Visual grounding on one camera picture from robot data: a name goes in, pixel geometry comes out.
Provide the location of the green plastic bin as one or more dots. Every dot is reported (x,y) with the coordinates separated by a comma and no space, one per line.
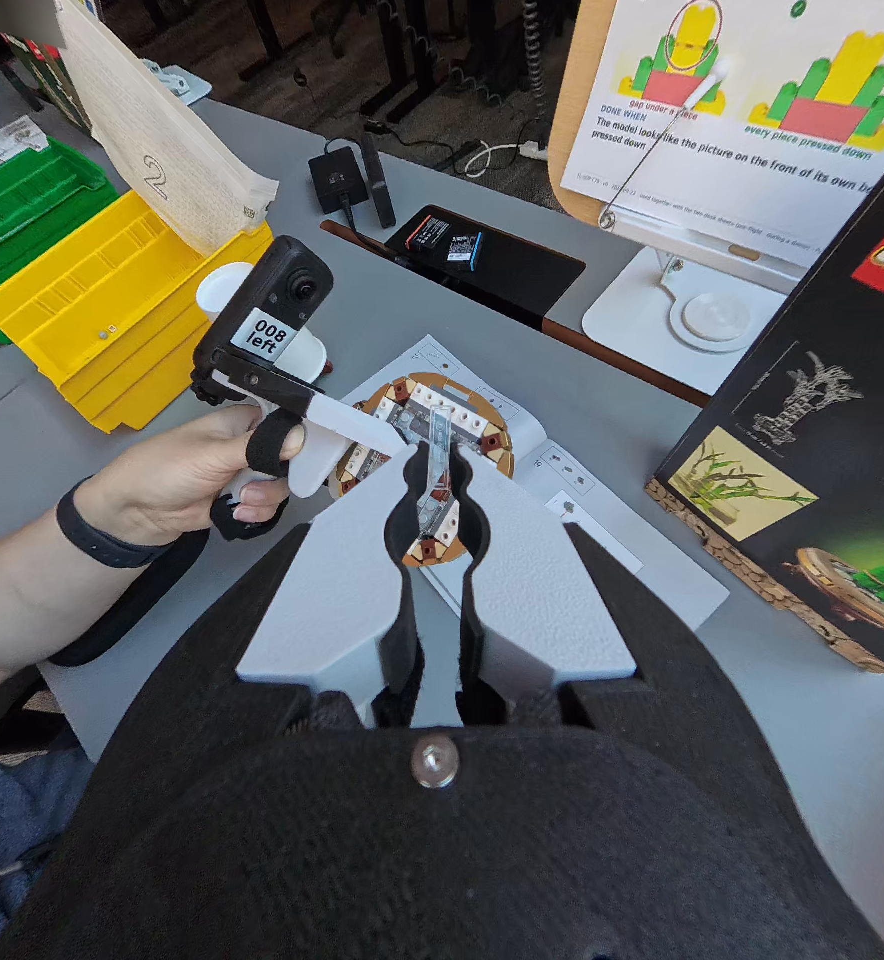
(29,195)

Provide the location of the clear lego plate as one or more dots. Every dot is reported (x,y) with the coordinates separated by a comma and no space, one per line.
(440,442)

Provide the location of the black wrist band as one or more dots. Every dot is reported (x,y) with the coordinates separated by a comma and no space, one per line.
(104,541)

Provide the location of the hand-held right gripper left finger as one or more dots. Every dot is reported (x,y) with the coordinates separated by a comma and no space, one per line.
(322,600)

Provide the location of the white power strip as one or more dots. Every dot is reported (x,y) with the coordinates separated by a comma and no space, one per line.
(536,150)

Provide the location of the person's left hand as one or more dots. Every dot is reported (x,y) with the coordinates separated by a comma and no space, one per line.
(179,472)

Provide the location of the black battery blue label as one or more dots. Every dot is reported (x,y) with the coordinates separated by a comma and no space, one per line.
(464,251)

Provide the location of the black wrist rest pad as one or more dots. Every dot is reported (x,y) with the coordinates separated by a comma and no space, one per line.
(142,592)

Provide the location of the lego set box bamboo picture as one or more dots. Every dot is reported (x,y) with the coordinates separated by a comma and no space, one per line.
(824,450)

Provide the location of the black tray with batteries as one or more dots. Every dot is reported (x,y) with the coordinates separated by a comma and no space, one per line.
(517,277)

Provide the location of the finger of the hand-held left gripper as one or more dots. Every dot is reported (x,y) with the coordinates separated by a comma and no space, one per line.
(359,424)

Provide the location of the black battery orange label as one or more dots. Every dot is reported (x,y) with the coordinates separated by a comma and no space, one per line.
(431,231)

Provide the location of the person's left forearm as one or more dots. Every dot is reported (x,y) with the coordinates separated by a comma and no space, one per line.
(7,600)

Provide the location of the white paper bag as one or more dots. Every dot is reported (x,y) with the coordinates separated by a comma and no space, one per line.
(164,127)

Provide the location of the printed paper sheet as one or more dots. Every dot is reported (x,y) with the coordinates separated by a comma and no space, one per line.
(749,180)

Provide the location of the lego instruction booklet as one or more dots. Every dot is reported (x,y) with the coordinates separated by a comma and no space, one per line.
(637,592)

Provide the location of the white paper cup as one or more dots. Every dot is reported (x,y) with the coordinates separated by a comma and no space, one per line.
(221,296)

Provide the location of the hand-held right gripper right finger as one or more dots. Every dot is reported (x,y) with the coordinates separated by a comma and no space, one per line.
(547,600)

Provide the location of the round gold lego base model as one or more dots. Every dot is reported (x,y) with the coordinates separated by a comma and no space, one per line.
(464,416)

